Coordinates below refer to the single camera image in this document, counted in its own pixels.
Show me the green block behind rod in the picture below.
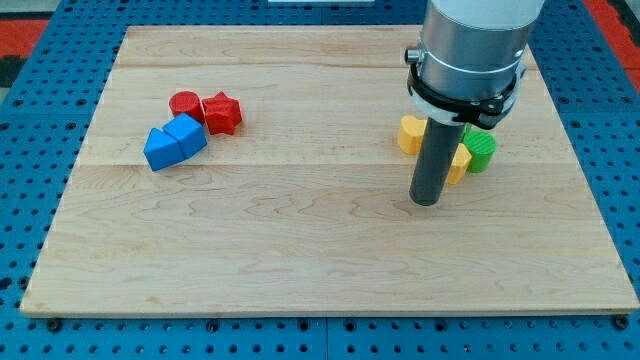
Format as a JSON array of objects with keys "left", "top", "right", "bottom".
[{"left": 463, "top": 123, "right": 472, "bottom": 137}]

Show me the wooden board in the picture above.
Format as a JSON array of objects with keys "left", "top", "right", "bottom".
[{"left": 20, "top": 26, "right": 639, "bottom": 318}]

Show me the yellow hexagon block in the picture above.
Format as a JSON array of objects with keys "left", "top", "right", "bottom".
[{"left": 446, "top": 143, "right": 472, "bottom": 185}]

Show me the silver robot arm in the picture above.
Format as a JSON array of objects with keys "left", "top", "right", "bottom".
[{"left": 405, "top": 0, "right": 544, "bottom": 206}]

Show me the red cylinder block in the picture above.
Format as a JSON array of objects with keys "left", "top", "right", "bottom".
[{"left": 168, "top": 91, "right": 205, "bottom": 125}]

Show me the blue triangle block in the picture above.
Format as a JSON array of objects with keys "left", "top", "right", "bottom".
[{"left": 143, "top": 128, "right": 185, "bottom": 171}]

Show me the yellow heart block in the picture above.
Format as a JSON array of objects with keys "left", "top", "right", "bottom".
[{"left": 397, "top": 115, "right": 428, "bottom": 155}]

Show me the blue cube block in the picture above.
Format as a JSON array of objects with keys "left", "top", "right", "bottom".
[{"left": 162, "top": 113, "right": 207, "bottom": 160}]

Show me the green cylinder block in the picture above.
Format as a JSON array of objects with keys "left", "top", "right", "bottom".
[{"left": 463, "top": 131, "right": 498, "bottom": 173}]

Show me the red star block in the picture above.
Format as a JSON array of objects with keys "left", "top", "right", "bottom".
[{"left": 202, "top": 92, "right": 242, "bottom": 135}]

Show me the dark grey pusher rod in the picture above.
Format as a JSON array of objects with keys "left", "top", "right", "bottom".
[{"left": 409, "top": 119, "right": 464, "bottom": 206}]

